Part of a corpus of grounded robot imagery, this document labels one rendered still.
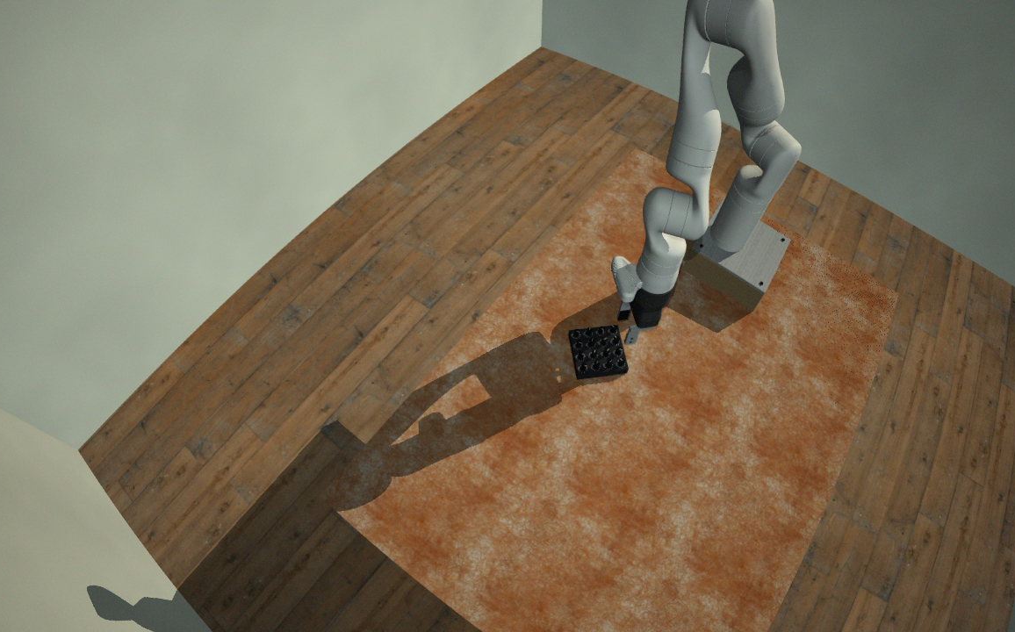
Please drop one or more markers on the black knob box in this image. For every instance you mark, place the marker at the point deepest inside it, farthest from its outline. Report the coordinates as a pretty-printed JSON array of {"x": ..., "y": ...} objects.
[{"x": 596, "y": 344}]

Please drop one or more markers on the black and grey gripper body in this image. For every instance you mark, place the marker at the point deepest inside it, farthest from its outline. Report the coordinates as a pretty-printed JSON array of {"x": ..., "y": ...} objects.
[{"x": 653, "y": 290}]

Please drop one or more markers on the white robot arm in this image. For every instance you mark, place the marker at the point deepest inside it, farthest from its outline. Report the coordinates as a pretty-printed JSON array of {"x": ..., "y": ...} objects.
[{"x": 756, "y": 91}]

